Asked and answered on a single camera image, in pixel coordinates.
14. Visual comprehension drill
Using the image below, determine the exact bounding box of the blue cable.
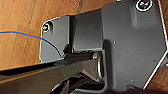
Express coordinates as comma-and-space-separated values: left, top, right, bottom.
0, 31, 65, 61

